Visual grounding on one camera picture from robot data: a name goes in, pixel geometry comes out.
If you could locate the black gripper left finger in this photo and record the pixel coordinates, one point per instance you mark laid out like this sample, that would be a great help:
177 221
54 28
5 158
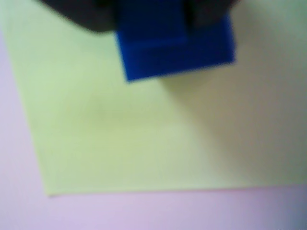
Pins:
91 14

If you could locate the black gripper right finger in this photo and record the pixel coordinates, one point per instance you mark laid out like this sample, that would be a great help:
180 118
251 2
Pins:
206 12

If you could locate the tiny blue cube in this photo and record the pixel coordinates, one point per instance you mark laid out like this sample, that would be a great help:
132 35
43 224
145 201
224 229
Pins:
153 19

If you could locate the small blue cube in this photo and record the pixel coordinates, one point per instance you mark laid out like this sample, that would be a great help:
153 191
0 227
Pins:
180 60

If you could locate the green paper square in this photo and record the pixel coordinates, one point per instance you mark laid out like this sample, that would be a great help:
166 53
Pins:
120 131

